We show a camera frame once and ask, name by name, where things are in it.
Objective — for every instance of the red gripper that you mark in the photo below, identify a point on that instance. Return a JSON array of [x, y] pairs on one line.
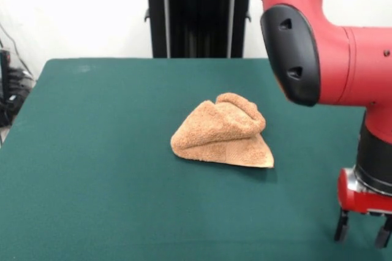
[[355, 202]]

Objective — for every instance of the tan terry cloth towel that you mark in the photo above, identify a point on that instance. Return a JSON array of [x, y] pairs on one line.
[[214, 132]]

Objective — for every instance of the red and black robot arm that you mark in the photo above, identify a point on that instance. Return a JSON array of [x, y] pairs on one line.
[[346, 59]]

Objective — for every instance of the dark green table cloth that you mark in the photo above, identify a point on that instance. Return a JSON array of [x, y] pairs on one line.
[[92, 157]]

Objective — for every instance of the black plug bundle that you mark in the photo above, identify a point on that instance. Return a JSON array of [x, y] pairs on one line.
[[20, 78]]

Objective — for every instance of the black upright device, red light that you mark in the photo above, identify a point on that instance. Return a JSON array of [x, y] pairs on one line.
[[5, 89]]

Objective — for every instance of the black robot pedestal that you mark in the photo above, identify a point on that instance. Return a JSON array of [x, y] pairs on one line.
[[199, 16]]

